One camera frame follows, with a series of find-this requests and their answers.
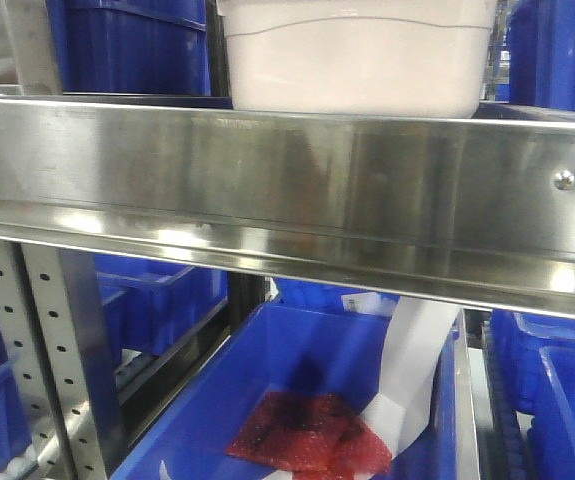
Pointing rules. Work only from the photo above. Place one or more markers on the white plastic storage bin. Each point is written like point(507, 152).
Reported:
point(393, 58)

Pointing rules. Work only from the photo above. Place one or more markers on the blue bin lower centre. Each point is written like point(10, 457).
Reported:
point(279, 348)

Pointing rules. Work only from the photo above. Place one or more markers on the blue bin lower back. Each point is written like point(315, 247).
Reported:
point(150, 304)

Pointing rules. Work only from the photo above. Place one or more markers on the perforated steel shelf upright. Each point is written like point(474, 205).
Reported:
point(53, 326)

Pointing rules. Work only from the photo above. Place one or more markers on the blue bin upper left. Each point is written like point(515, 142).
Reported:
point(134, 47)

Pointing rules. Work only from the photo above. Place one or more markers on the blue bin lower right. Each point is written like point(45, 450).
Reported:
point(536, 355)

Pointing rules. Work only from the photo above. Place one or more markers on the blue bin upper right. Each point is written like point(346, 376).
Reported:
point(541, 43)

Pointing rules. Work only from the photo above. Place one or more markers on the red bubble wrap bag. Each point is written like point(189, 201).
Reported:
point(312, 437)

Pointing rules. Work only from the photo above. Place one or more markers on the white paper sheet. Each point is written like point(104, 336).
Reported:
point(417, 331)

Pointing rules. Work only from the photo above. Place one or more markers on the stainless steel shelf rail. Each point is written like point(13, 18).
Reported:
point(460, 210)

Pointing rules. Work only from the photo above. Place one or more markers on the shelf rail bolt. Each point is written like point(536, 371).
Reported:
point(564, 180)

